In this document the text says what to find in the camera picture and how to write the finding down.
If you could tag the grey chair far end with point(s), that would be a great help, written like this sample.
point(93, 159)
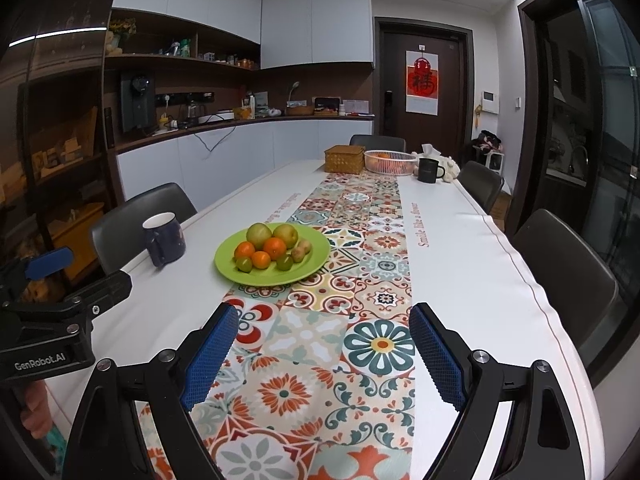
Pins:
point(371, 142)

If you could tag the grey chair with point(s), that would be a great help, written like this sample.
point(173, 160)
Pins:
point(119, 236)
point(483, 184)
point(580, 287)

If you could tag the patterned table runner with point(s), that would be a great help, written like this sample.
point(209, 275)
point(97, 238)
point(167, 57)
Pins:
point(319, 382)

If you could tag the large orange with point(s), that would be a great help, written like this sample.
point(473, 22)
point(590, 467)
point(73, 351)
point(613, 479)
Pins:
point(244, 250)

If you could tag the large yellow-green pear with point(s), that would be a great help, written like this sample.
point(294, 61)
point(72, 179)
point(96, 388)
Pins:
point(287, 233)

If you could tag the green apple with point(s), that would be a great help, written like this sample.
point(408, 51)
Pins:
point(257, 234)

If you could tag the black mug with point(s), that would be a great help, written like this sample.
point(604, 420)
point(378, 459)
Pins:
point(429, 170)

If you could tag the dark blue mug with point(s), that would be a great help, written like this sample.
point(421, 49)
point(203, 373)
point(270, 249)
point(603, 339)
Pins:
point(164, 239)

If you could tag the grey chair right near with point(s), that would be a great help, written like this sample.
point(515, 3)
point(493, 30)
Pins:
point(580, 287)

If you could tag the white intercom panel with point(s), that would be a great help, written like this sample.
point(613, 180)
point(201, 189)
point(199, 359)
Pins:
point(489, 102)

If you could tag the dark wooden door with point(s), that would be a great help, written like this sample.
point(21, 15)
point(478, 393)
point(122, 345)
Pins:
point(451, 128)

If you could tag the red fu calendar poster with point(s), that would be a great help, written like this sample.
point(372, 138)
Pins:
point(422, 83)

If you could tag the wicker tray on counter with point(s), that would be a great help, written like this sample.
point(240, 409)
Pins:
point(307, 110)

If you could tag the woven wicker basket box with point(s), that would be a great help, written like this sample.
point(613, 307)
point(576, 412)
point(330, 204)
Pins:
point(344, 159)

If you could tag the black coffee machine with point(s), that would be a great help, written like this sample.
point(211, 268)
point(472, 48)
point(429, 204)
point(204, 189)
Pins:
point(137, 105)

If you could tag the small orange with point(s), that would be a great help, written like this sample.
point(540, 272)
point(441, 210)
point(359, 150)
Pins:
point(260, 260)

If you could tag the green plate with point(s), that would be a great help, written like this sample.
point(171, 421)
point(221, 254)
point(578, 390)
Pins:
point(224, 260)

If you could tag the person left hand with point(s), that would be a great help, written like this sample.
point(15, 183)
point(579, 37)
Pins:
point(36, 416)

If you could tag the small green lime near apple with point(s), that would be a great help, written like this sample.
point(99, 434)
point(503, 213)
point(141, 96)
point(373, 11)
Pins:
point(285, 263)

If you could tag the grey chair left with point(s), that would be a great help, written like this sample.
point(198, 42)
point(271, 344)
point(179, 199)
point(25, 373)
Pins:
point(119, 236)

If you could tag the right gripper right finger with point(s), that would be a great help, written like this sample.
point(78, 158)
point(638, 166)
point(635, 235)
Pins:
point(540, 440)

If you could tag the brown kiwi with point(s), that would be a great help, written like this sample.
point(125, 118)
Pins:
point(305, 245)
point(298, 254)

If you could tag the grey chair right far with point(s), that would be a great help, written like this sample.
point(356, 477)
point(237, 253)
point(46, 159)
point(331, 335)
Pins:
point(483, 184)

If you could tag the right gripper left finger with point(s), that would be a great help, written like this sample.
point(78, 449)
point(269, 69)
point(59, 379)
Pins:
point(106, 441)

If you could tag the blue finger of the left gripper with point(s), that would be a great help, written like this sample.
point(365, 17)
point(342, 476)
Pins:
point(82, 308)
point(49, 263)

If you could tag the small green lime far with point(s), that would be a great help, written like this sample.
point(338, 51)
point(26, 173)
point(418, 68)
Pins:
point(244, 264)

